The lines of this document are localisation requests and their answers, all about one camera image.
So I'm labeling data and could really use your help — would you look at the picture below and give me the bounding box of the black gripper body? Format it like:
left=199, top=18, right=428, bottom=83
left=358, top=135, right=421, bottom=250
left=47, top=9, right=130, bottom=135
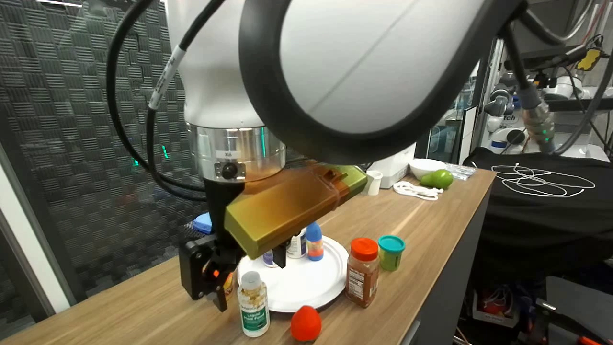
left=178, top=179, right=243, bottom=298

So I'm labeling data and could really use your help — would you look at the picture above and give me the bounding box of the white coiled cable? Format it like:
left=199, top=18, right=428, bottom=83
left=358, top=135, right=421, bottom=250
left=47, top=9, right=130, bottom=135
left=390, top=177, right=444, bottom=202

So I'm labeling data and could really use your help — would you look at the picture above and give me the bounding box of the white pill bottle green label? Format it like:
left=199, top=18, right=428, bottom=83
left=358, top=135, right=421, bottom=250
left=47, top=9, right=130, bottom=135
left=237, top=269, right=269, bottom=336

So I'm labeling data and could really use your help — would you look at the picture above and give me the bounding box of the green tub teal lid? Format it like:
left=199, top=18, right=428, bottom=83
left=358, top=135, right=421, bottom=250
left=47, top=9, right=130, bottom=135
left=377, top=233, right=406, bottom=271

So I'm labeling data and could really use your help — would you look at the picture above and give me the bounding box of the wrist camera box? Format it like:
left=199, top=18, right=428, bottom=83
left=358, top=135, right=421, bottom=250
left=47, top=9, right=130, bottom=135
left=224, top=162, right=367, bottom=258

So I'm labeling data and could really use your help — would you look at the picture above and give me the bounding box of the green pear toy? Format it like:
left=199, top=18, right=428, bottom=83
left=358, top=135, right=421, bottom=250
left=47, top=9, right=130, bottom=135
left=419, top=168, right=453, bottom=189

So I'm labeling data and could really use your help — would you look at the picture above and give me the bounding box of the white paper cup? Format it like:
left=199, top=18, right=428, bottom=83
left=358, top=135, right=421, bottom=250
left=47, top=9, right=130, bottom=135
left=365, top=170, right=383, bottom=195

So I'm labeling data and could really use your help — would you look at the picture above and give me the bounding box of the orange plushie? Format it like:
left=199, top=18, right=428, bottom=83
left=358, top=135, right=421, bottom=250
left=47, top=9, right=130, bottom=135
left=289, top=304, right=321, bottom=340

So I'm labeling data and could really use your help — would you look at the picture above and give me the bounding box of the spice jar orange lid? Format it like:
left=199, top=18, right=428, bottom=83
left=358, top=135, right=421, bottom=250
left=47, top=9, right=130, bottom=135
left=344, top=237, right=379, bottom=306

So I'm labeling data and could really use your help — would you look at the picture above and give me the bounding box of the white pill bottle back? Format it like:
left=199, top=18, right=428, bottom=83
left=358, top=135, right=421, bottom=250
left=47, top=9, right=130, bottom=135
left=287, top=235, right=304, bottom=256

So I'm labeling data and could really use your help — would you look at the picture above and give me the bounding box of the white paper plate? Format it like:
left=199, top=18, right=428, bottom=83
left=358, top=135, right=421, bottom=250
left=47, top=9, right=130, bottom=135
left=237, top=237, right=348, bottom=313

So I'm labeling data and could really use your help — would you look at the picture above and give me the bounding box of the blue toy bottle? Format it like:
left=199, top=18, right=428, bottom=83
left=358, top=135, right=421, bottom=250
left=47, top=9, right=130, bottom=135
left=304, top=221, right=323, bottom=260

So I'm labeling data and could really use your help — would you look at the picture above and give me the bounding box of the blue sponge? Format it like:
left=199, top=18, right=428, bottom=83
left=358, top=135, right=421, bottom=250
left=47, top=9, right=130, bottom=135
left=189, top=212, right=212, bottom=233

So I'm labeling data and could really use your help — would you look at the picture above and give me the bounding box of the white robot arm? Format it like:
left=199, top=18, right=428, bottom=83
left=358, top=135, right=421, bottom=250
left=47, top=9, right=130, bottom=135
left=164, top=0, right=524, bottom=289

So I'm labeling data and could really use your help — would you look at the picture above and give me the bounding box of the white bowl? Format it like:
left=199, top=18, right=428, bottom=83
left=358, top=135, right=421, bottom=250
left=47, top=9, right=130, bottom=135
left=409, top=156, right=446, bottom=177

